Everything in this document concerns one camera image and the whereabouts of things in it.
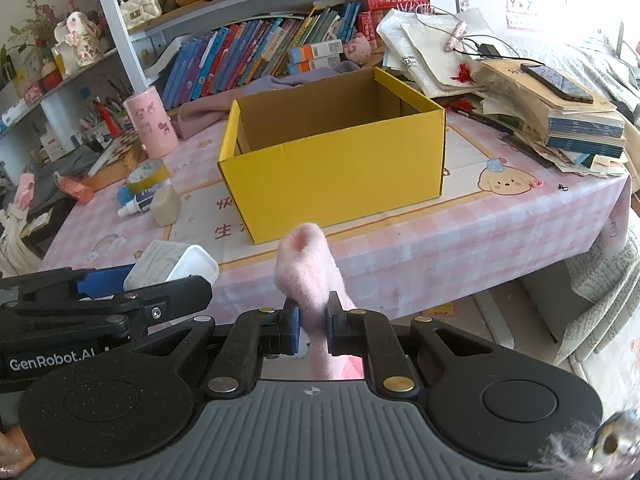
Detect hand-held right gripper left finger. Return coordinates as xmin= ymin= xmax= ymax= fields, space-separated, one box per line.
xmin=132 ymin=297 xmax=303 ymax=401

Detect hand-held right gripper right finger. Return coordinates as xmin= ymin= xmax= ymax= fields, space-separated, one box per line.
xmin=325 ymin=292 xmax=501 ymax=401

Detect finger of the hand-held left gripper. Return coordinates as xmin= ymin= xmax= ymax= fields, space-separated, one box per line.
xmin=0 ymin=276 xmax=215 ymax=345
xmin=0 ymin=265 xmax=137 ymax=306

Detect white plastic box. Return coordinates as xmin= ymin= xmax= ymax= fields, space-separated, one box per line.
xmin=122 ymin=240 xmax=220 ymax=292

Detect pink fuzzy sock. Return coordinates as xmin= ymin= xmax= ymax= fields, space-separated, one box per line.
xmin=274 ymin=222 xmax=363 ymax=381

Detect white blue glue bottle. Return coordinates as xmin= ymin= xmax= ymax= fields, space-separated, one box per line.
xmin=116 ymin=187 xmax=166 ymax=218

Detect beige block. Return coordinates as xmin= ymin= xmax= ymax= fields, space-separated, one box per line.
xmin=150 ymin=186 xmax=182 ymax=227

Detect yellow packing tape roll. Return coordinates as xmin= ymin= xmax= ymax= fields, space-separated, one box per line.
xmin=125 ymin=157 xmax=172 ymax=196

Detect yellow cardboard box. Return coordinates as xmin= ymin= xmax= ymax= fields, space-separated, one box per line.
xmin=217 ymin=66 xmax=447 ymax=246

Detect orange pump bottle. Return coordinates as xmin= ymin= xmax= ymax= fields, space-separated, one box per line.
xmin=54 ymin=171 xmax=96 ymax=204

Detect white printed cloth bag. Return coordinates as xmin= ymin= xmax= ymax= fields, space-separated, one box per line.
xmin=0 ymin=200 xmax=51 ymax=278

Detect pink pouch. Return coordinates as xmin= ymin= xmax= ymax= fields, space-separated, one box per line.
xmin=14 ymin=172 xmax=35 ymax=208

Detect grey cloth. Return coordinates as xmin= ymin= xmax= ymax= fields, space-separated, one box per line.
xmin=30 ymin=145 xmax=101 ymax=196

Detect wooden chess board box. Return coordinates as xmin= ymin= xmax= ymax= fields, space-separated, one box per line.
xmin=82 ymin=130 xmax=151 ymax=191

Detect pink sticker-covered cylinder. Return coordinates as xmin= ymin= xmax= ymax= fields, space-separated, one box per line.
xmin=123 ymin=86 xmax=180 ymax=159

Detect bunch of pens in holders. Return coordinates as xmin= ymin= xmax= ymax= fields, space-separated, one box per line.
xmin=80 ymin=80 xmax=133 ymax=133

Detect purple cloth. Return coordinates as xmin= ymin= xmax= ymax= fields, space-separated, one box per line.
xmin=172 ymin=60 xmax=361 ymax=141

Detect white leaning book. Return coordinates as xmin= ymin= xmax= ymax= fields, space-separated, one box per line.
xmin=150 ymin=35 xmax=186 ymax=73

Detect white pink bunny figurine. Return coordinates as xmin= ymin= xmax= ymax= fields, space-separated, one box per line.
xmin=52 ymin=11 xmax=106 ymax=73

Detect white shelf unit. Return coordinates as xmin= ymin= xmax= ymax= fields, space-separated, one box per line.
xmin=0 ymin=0 xmax=471 ymax=161

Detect row of colourful books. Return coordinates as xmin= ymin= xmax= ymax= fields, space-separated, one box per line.
xmin=160 ymin=2 xmax=363 ymax=111

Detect black pen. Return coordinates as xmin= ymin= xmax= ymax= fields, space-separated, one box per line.
xmin=445 ymin=102 xmax=516 ymax=136

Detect orange white small carton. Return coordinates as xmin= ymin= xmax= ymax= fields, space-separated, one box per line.
xmin=289 ymin=40 xmax=345 ymax=63
xmin=287 ymin=55 xmax=346 ymax=77

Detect white quilted handbag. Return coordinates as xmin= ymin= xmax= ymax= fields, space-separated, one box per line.
xmin=117 ymin=0 xmax=163 ymax=31

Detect grey patterned bedsheet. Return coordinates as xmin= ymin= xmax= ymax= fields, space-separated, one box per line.
xmin=555 ymin=240 xmax=640 ymax=376

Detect pink pig plush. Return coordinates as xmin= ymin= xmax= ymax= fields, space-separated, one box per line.
xmin=344 ymin=32 xmax=373 ymax=63

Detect white paper bags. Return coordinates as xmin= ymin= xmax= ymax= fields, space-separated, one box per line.
xmin=376 ymin=7 xmax=496 ymax=98

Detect red tassel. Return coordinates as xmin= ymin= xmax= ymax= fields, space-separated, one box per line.
xmin=450 ymin=62 xmax=476 ymax=86

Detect fuzzy cloth with metal eyelet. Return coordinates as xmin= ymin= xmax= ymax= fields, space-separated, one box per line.
xmin=545 ymin=405 xmax=640 ymax=480

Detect red hardcover book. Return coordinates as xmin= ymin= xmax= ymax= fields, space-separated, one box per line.
xmin=357 ymin=10 xmax=388 ymax=41

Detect stack of books and papers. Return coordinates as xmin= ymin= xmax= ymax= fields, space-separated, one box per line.
xmin=470 ymin=57 xmax=628 ymax=178

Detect black smartphone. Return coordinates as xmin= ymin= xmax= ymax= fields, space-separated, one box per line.
xmin=520 ymin=62 xmax=595 ymax=104

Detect small pink corded device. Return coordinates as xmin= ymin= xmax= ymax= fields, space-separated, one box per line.
xmin=447 ymin=22 xmax=468 ymax=52

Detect black cable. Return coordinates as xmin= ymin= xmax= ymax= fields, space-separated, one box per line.
xmin=415 ymin=5 xmax=526 ymax=68

